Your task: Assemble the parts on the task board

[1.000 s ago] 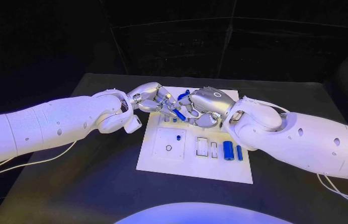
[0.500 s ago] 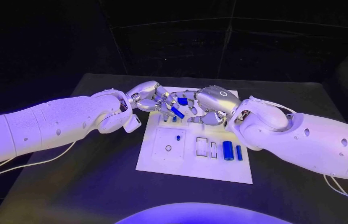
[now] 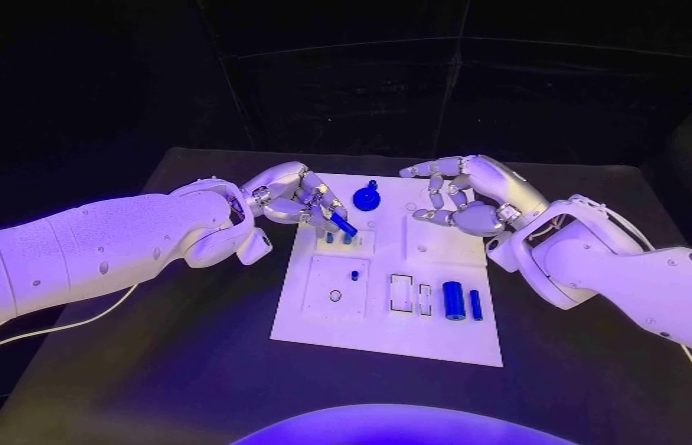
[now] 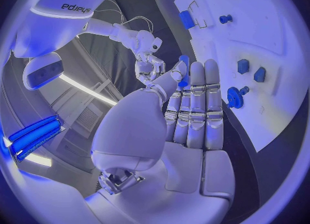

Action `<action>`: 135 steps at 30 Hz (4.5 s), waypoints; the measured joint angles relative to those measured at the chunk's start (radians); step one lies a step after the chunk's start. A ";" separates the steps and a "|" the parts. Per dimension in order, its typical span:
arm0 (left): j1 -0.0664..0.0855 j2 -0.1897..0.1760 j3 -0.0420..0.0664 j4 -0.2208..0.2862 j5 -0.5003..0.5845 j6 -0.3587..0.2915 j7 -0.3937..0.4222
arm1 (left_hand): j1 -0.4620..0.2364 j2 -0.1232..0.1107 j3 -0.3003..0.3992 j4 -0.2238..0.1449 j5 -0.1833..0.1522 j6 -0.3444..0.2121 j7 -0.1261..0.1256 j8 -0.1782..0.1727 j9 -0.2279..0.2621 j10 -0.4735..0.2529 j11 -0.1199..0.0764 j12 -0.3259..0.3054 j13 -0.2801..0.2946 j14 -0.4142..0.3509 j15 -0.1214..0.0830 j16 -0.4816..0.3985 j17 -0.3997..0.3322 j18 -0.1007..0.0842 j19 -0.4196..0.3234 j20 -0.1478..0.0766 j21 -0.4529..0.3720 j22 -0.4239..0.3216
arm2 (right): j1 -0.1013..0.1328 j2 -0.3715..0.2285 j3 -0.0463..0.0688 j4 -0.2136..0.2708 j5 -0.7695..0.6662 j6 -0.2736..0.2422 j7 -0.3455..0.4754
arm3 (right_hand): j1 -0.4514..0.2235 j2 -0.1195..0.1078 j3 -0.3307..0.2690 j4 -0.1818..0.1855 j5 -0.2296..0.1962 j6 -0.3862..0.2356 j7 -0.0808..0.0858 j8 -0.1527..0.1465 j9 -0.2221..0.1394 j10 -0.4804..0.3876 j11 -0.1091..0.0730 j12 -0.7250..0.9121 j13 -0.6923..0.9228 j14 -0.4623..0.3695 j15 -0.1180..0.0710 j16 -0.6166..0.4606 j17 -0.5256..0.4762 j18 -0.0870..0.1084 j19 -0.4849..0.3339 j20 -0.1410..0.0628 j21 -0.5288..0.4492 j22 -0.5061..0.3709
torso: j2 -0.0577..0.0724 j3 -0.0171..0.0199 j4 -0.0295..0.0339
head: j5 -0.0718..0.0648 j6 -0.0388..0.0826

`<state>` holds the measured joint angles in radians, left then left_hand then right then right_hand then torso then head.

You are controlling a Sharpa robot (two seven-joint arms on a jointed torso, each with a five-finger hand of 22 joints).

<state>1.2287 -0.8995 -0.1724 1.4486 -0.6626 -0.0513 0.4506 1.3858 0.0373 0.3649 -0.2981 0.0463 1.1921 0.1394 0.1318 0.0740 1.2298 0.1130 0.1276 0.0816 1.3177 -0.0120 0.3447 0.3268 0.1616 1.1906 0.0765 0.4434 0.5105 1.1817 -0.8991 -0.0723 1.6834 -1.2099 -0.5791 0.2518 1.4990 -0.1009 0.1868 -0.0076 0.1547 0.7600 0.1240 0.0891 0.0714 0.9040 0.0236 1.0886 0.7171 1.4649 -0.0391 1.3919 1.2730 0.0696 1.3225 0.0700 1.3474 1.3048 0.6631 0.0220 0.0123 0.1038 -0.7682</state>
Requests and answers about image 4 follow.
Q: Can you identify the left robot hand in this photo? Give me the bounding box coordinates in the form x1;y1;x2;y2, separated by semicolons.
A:
84;58;237;224

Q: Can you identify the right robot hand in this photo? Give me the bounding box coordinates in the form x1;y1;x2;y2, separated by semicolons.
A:
133;52;167;87

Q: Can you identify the blue cylinder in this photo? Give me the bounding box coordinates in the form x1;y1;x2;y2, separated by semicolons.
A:
177;54;191;88

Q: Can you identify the white task board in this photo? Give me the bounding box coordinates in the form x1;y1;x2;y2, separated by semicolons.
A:
174;0;309;153

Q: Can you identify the blue flat block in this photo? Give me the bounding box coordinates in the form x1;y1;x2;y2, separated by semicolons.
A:
178;10;196;30

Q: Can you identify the blue gear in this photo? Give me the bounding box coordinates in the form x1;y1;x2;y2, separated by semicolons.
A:
226;86;245;110

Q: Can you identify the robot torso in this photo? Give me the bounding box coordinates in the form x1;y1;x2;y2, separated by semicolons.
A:
10;0;120;59

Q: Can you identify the glowing light bar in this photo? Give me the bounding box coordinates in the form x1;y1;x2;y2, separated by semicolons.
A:
8;114;66;163

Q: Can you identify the white robot head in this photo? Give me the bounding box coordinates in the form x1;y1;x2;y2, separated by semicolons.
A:
22;52;65;91

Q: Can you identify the white cable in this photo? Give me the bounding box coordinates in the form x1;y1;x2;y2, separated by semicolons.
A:
121;15;155;34
94;0;126;25

